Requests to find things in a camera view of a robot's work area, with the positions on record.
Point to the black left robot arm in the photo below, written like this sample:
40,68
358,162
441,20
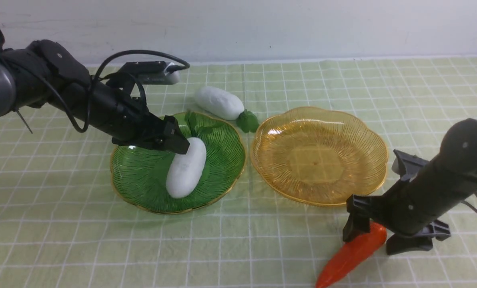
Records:
30,76

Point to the white toy radish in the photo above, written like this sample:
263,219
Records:
226,106
186,170

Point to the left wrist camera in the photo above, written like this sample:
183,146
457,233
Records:
146,73

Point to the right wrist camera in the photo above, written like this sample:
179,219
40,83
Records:
407,166

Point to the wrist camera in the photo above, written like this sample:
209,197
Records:
146,73
407,166

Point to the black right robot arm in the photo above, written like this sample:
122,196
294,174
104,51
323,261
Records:
461,137

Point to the amber plastic plate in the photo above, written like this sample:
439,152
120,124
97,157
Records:
319,157

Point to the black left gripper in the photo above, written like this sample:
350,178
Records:
127,121

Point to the green plastic plate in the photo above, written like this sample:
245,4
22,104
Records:
139,175

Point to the orange toy carrot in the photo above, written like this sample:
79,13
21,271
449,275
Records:
351,255

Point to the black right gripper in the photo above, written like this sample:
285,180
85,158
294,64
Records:
411,209

